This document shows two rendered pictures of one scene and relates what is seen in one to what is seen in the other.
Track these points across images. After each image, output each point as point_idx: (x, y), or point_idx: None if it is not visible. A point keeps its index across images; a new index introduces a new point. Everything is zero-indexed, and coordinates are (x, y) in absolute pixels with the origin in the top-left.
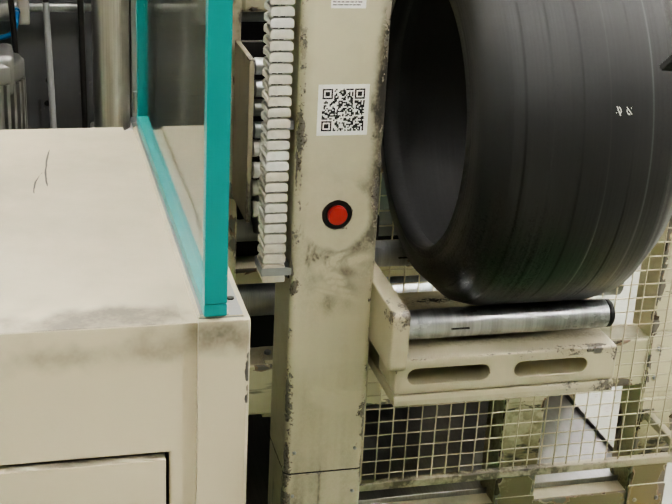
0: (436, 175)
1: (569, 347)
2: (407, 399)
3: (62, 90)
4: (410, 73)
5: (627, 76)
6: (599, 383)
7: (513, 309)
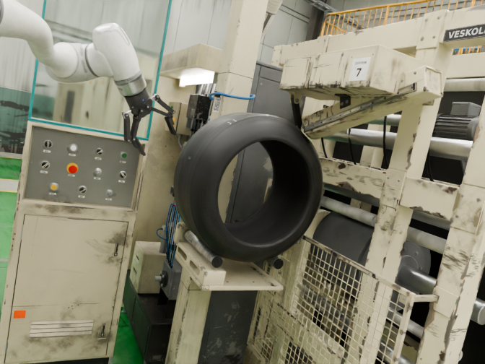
0: (277, 227)
1: (198, 263)
2: (176, 256)
3: None
4: (291, 191)
5: (195, 147)
6: (200, 284)
7: (201, 243)
